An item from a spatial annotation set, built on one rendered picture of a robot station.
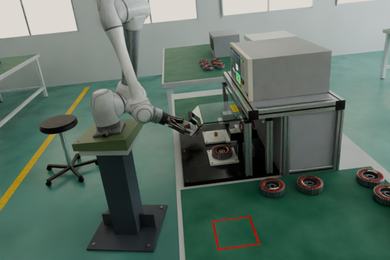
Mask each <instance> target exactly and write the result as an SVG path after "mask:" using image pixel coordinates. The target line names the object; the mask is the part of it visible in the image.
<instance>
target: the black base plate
mask: <svg viewBox="0 0 390 260"><path fill-rule="evenodd" d="M229 125H230V129H232V128H234V125H237V121H236V122H230V123H229V124H211V125H203V126H202V127H201V133H200V134H198V135H195V137H194V136H187V135H184V134H182V133H179V136H180V148H181V155H182V168H183V180H184V187H189V186H198V185H207V184H212V183H221V182H230V181H236V180H245V179H254V178H263V177H268V176H277V175H280V171H279V170H278V168H277V166H276V165H275V163H274V162H273V173H269V174H267V173H266V171H265V147H264V145H263V143H262V142H261V140H260V138H259V137H258V138H253V139H252V144H253V146H254V147H255V157H252V176H250V175H249V176H246V174H245V156H244V153H243V143H244V140H237V141H236V142H230V143H226V142H223V143H213V144H208V145H205V142H204V137H203V132H207V131H217V130H222V129H226V131H227V134H228V129H229ZM237 144H238V145H239V160H240V162H238V163H233V164H224V165H214V166H210V162H209V158H208V154H207V150H212V149H213V148H214V147H215V146H219V145H227V146H230V147H233V148H234V150H235V152H236V155H237Z"/></svg>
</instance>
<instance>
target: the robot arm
mask: <svg viewBox="0 0 390 260"><path fill-rule="evenodd" d="M97 11H98V15H99V19H100V22H101V24H102V26H103V28H104V30H105V33H106V34H107V36H108V38H109V40H110V42H111V44H112V46H113V48H114V50H115V52H116V54H117V57H118V60H119V63H120V65H121V68H122V80H121V81H120V82H119V83H118V86H117V89H116V90H115V92H114V93H113V92H112V91H111V90H109V89H100V90H97V91H95V92H94V93H93V94H92V96H91V111H92V115H93V119H94V122H95V124H96V129H97V131H96V133H95V134H94V135H93V138H97V137H101V136H102V137H104V138H105V137H107V136H108V135H118V134H121V131H122V129H123V127H124V125H125V122H120V119H119V117H120V116H121V115H122V114H125V113H128V114H129V115H131V116H133V118H134V120H135V121H136V122H138V123H140V124H146V123H148V122H153V123H155V124H157V123H159V124H161V125H165V124H168V125H169V126H168V127H170V128H172V129H174V130H176V131H178V132H180V133H182V134H184V133H186V134H188V135H191V136H192V130H189V129H187V128H186V129H185V128H183V127H182V126H180V125H179V124H182V125H187V124H190V122H187V121H185V120H184V118H180V117H175V116H172V115H169V114H168V113H166V112H163V111H162V110H161V109H158V108H156V107H154V106H152V105H151V103H150V101H149V99H148V98H147V97H146V91H145V89H144V88H143V87H142V86H141V84H140V83H139V82H138V81H137V78H138V57H139V35H140V30H141V28H142V27H143V24H144V22H145V20H146V18H148V16H149V15H150V12H151V8H150V4H149V3H148V2H147V1H146V0H97ZM177 123H178V124H177ZM195 135H196V133H195V134H194V135H193V136H194V137H195Z"/></svg>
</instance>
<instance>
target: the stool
mask: <svg viewBox="0 0 390 260"><path fill-rule="evenodd" d="M77 124H78V120H77V117H76V116H74V115H70V114H64V115H57V116H54V117H51V118H48V119H46V120H44V121H43V122H41V124H40V125H39V130H40V131H41V132H42V133H45V134H57V133H58V134H59V136H60V140H61V143H62V146H63V150H64V155H65V157H66V161H67V165H58V164H48V165H47V168H46V169H47V170H48V171H50V170H51V169H52V168H65V169H63V170H62V171H60V172H58V173H57V174H55V175H53V176H51V177H50V178H48V179H47V180H46V181H47V182H46V185H47V186H50V185H51V184H52V182H51V181H52V180H54V179H55V178H57V177H58V176H60V175H62V174H64V173H65V172H67V171H68V170H71V171H72V172H73V173H74V174H75V175H76V176H77V177H78V178H79V180H78V181H79V182H81V183H82V182H83V181H84V178H83V177H82V175H81V174H80V173H79V172H78V171H77V170H76V169H75V168H76V167H80V166H83V165H87V164H91V163H95V164H96V165H98V161H97V159H94V160H89V161H86V162H81V163H78V164H75V162H76V160H77V159H80V158H81V156H80V155H79V153H76V154H75V156H74V158H73V160H72V161H71V157H70V153H69V150H68V147H67V143H66V138H65V136H64V132H65V131H68V130H70V129H72V128H74V127H75V126H76V125H77Z"/></svg>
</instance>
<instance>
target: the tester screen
mask: <svg viewBox="0 0 390 260"><path fill-rule="evenodd" d="M231 61H232V71H233V67H234V70H235V72H234V73H235V75H236V72H238V71H237V69H236V64H237V65H238V66H239V67H240V57H239V56H238V55H237V54H236V53H235V52H234V51H233V50H232V49H231ZM238 74H239V75H240V73H239V72H238Z"/></svg>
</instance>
